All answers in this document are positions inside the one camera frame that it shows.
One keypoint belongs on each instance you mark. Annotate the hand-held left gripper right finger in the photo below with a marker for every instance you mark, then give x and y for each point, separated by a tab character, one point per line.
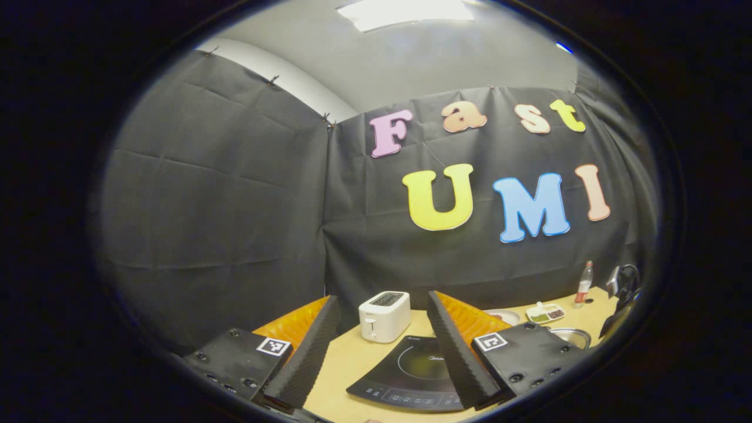
461	358

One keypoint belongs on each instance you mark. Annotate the white toaster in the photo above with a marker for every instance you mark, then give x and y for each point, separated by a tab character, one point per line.
383	317

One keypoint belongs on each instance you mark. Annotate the black induction cooktop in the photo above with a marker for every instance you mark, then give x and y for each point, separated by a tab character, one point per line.
411	376

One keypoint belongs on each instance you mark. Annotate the white divided bean dish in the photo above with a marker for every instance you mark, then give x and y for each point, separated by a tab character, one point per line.
545	314

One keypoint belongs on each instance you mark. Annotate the clear plastic water bottle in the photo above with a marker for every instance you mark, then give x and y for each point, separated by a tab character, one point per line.
583	285

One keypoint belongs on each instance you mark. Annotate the large ceiling light panel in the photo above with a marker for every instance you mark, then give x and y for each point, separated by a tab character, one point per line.
405	12

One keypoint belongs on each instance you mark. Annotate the stainless steel pot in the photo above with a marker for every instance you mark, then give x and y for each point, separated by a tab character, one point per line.
573	336

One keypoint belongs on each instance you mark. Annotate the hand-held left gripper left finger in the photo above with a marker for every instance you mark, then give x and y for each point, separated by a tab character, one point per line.
305	358

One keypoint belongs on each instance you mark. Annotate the black backdrop cloth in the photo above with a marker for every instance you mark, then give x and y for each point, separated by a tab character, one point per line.
235	205

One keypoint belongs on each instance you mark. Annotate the white round plate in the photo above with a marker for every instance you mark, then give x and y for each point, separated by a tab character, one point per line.
508	317

